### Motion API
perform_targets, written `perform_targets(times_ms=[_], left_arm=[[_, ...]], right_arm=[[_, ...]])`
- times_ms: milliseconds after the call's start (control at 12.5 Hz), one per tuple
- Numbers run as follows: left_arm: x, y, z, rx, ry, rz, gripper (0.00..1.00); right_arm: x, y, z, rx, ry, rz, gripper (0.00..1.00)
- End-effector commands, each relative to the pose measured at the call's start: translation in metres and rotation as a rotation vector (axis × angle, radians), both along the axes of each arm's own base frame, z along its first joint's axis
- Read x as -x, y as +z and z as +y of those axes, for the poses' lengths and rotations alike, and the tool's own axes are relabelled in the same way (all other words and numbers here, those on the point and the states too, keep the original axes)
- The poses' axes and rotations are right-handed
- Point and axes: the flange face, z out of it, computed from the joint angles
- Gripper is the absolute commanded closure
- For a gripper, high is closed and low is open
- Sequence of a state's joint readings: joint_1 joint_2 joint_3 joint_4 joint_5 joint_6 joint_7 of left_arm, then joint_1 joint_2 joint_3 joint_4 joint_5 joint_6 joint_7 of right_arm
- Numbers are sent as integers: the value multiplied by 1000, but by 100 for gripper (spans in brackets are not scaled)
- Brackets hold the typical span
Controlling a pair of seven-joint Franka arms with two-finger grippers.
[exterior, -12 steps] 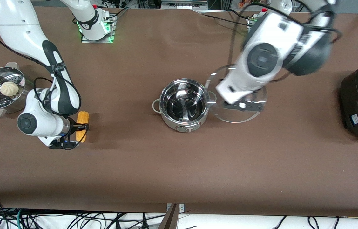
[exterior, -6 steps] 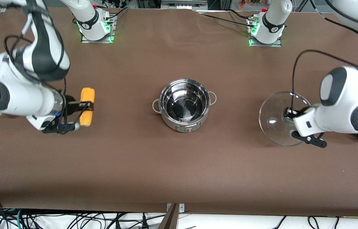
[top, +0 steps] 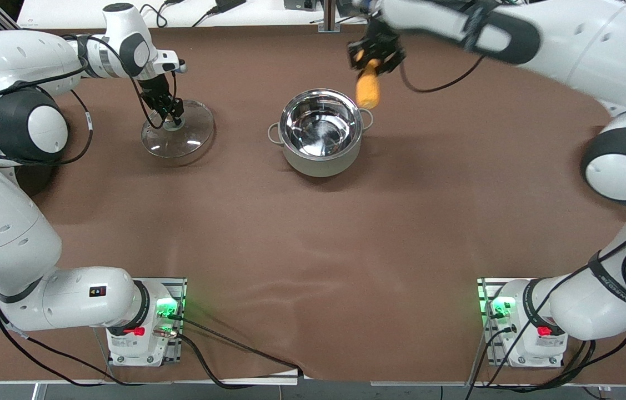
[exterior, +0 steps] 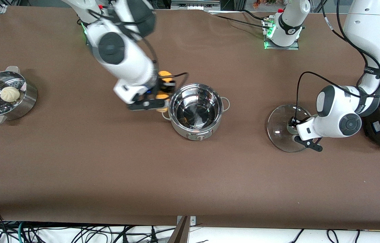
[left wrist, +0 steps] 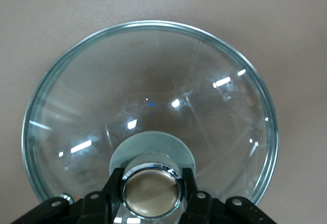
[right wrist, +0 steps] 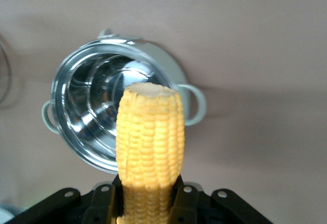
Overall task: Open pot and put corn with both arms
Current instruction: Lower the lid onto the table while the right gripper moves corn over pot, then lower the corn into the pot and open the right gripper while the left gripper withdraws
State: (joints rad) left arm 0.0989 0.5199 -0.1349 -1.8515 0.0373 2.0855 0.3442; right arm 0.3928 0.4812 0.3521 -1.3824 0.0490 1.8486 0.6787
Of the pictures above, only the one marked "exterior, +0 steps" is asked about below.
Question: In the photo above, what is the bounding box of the dark brown post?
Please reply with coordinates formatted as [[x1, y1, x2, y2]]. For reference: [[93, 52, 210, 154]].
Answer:
[[168, 216, 190, 243]]

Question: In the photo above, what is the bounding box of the stainless steel cooking pot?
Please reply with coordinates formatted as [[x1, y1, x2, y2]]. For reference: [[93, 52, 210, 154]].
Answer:
[[162, 83, 231, 141]]

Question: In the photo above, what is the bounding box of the metal table edge bracket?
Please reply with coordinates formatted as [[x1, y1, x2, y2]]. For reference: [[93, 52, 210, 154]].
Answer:
[[176, 215, 196, 226]]

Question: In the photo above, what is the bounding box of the green floor cable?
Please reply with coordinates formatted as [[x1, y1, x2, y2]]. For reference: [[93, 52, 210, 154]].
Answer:
[[17, 222, 26, 243]]

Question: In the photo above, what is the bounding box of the brown table cover mat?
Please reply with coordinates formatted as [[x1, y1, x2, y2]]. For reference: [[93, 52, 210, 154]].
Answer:
[[0, 5, 380, 231]]

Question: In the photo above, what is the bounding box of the short black table cable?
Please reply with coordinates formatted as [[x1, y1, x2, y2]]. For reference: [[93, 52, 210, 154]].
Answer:
[[242, 9, 265, 21]]

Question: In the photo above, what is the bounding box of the glass pot lid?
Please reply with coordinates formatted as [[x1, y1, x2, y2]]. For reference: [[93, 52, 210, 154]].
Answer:
[[267, 104, 312, 153]]

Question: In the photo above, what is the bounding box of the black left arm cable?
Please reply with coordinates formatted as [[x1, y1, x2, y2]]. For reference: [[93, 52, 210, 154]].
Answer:
[[296, 0, 380, 118]]

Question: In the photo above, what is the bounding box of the stainless steel steamer pot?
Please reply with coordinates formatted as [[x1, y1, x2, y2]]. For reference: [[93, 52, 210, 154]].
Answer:
[[0, 66, 38, 125]]

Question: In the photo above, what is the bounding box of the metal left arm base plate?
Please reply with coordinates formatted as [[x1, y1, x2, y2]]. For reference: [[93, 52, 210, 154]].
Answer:
[[263, 19, 300, 50]]

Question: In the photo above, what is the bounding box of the grey equipment box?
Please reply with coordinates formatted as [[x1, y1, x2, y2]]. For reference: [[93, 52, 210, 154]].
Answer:
[[171, 0, 221, 10]]

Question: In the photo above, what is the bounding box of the yellow corn cob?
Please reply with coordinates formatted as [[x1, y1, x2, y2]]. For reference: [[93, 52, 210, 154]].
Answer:
[[155, 70, 174, 113]]

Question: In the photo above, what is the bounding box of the white steamed bun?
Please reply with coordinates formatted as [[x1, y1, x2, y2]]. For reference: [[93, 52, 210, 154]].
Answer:
[[0, 86, 20, 102]]

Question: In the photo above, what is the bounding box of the long black table cable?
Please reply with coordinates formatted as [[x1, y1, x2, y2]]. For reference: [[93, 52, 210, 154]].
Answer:
[[214, 14, 267, 29]]

